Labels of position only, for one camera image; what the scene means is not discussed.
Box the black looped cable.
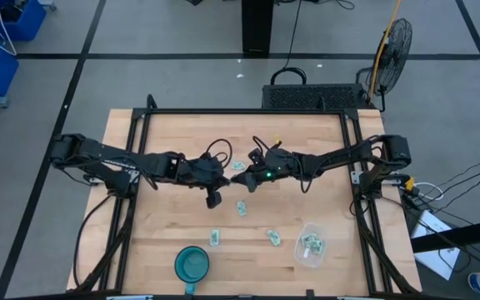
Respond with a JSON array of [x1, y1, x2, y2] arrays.
[[269, 66, 308, 87]]

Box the thin black floor cable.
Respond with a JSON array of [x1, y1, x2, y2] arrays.
[[283, 0, 303, 70]]

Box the clear plastic container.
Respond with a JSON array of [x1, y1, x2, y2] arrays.
[[292, 221, 329, 269]]

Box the teal cup with handle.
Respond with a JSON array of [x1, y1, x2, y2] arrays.
[[173, 245, 211, 295]]

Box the black metal table frame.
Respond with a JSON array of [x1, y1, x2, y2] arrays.
[[72, 94, 423, 300]]

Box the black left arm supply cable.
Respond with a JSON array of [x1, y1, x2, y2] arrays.
[[72, 192, 116, 289]]

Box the black rectangular pillar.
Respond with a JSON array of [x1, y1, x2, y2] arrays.
[[241, 0, 275, 55]]

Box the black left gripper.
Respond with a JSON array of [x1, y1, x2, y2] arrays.
[[177, 152, 232, 189]]

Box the yellow cable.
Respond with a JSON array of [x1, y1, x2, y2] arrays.
[[367, 0, 403, 100]]

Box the black floor fan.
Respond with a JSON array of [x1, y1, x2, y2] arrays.
[[355, 17, 413, 113]]

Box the white coiled cable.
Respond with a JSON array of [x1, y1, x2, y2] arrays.
[[412, 181, 445, 203]]

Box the black left gripper cable loop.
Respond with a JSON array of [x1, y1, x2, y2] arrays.
[[204, 137, 234, 168]]

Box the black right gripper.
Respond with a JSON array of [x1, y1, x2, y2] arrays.
[[231, 147, 304, 194]]

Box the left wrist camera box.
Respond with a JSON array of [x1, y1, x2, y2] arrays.
[[205, 185, 224, 210]]

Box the black beam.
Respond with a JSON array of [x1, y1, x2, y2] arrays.
[[410, 216, 480, 254]]

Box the black perforated computer case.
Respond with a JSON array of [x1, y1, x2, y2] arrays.
[[261, 82, 368, 111]]

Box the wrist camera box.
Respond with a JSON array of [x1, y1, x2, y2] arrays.
[[205, 185, 224, 210], [247, 147, 266, 168]]

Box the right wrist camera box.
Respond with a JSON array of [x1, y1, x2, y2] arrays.
[[247, 147, 266, 168]]

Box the white paper sheets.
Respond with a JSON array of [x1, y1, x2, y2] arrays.
[[410, 208, 462, 282]]

